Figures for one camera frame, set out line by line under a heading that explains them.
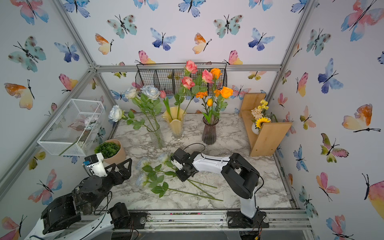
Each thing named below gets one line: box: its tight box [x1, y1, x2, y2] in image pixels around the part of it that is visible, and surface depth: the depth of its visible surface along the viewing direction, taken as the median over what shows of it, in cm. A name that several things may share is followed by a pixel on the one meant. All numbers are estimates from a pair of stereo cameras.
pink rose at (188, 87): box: [174, 76, 200, 121], surface depth 84 cm
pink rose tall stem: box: [183, 60, 200, 114], surface depth 82 cm
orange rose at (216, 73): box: [211, 68, 223, 91], surface depth 88 cm
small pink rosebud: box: [160, 90, 173, 121], surface depth 92 cm
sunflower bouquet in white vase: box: [251, 99, 278, 135], surface depth 84 cm
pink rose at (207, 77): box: [199, 69, 214, 114], surface depth 79 cm
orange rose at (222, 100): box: [216, 86, 234, 119], surface depth 81 cm
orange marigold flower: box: [195, 91, 208, 117], surface depth 86 cm
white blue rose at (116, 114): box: [108, 105, 153, 132], surface depth 75 cm
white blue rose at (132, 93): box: [125, 88, 157, 133], surface depth 79 cm
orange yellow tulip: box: [202, 98, 217, 124], surface depth 90 cm
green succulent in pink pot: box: [94, 139, 126, 165], surface depth 88 cm
